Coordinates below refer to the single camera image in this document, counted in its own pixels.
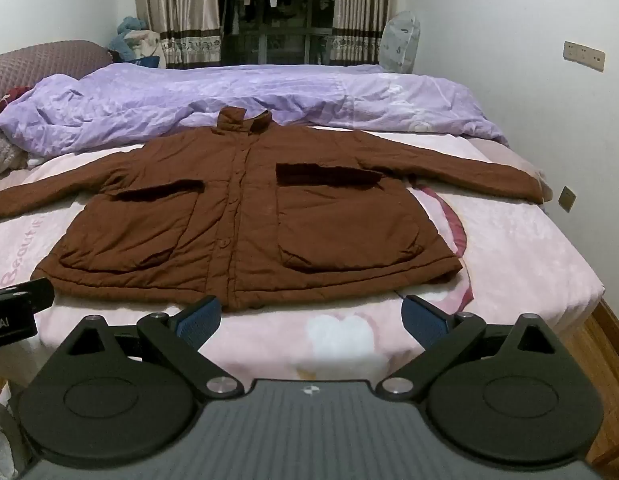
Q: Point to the small brass wall plate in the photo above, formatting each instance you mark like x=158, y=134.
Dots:
x=568, y=199

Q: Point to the grey crumpled clothing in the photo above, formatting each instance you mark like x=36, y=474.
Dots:
x=4, y=152

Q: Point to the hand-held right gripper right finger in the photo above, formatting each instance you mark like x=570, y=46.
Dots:
x=423, y=324

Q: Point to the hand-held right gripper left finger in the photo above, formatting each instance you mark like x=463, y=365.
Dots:
x=198, y=324

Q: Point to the pink printed bed sheet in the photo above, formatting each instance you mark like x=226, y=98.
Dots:
x=519, y=265

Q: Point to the beige striped curtain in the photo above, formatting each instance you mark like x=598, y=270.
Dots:
x=362, y=10
x=177, y=10

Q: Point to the mauve quilted headboard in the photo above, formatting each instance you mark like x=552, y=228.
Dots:
x=34, y=62

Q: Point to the purple duvet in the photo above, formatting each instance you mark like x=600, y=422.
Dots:
x=154, y=100

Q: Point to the white plastic bag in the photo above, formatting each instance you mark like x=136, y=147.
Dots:
x=1, y=440

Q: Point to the fan with printed cover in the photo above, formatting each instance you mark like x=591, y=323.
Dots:
x=399, y=42

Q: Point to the dark window with hanging laundry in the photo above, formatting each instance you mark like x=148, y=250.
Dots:
x=277, y=10

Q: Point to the brown padded jacket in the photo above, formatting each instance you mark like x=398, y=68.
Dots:
x=249, y=220

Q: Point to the red cloth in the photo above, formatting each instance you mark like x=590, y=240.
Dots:
x=11, y=97

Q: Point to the beige wall socket strip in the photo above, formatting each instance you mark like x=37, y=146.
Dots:
x=584, y=56

